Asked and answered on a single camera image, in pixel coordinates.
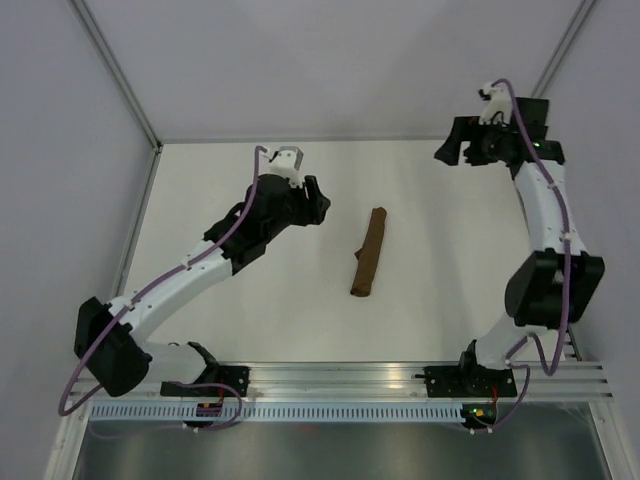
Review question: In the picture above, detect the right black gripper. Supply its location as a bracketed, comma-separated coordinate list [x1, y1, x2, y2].
[434, 116, 515, 167]

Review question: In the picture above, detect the brown cloth napkin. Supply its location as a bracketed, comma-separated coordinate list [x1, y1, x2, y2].
[350, 207, 387, 298]

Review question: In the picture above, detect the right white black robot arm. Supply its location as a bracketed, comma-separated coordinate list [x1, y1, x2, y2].
[434, 87, 605, 395]

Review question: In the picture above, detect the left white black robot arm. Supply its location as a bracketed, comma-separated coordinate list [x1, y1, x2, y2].
[74, 174, 331, 397]

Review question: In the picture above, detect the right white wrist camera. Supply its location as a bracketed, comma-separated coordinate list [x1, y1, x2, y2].
[478, 83, 513, 125]

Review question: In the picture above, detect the right aluminium frame post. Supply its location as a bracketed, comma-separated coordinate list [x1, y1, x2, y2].
[530, 0, 600, 98]

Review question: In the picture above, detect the aluminium frame post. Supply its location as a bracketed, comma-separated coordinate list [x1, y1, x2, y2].
[67, 0, 163, 152]
[530, 0, 600, 98]

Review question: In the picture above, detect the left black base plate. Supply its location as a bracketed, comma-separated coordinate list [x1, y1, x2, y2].
[160, 364, 251, 398]

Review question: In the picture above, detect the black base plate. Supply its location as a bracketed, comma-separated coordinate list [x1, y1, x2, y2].
[160, 364, 251, 398]
[415, 365, 518, 399]

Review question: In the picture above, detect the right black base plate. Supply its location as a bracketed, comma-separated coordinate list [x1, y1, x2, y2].
[415, 365, 518, 399]

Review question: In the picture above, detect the left aluminium frame post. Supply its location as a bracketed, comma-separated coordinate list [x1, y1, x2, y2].
[67, 0, 163, 152]

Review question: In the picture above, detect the aluminium mounting rail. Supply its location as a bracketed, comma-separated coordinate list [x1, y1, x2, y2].
[69, 362, 615, 401]

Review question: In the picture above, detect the white slotted cable duct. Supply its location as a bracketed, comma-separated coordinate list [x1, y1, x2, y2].
[89, 401, 463, 423]

